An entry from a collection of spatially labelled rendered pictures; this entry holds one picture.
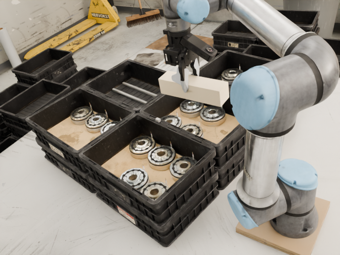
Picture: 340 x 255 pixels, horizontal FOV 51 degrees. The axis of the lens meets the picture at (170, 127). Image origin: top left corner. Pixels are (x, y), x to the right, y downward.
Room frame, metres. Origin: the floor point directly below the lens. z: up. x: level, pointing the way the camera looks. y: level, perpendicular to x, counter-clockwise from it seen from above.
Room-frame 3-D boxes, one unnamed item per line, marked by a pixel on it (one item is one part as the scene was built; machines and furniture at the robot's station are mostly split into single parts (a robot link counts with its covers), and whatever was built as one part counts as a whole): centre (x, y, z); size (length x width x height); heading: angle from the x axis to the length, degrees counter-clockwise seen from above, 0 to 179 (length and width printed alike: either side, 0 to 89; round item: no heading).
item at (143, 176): (0.89, 0.16, 0.86); 0.10 x 0.10 x 0.01
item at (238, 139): (1.13, -0.13, 0.87); 0.40 x 0.30 x 0.11; 40
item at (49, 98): (2.10, 0.84, 0.37); 0.40 x 0.30 x 0.45; 139
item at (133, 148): (1.06, 0.12, 0.86); 0.10 x 0.10 x 0.01
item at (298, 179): (0.70, -0.33, 0.89); 0.13 x 0.12 x 0.14; 106
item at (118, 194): (0.94, 0.10, 0.87); 0.40 x 0.30 x 0.11; 40
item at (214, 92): (1.05, -0.10, 1.07); 0.24 x 0.06 x 0.06; 50
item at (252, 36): (2.79, -0.73, 0.31); 0.40 x 0.30 x 0.34; 50
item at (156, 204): (0.94, 0.10, 0.92); 0.40 x 0.30 x 0.02; 40
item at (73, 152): (1.24, 0.36, 0.92); 0.40 x 0.30 x 0.02; 40
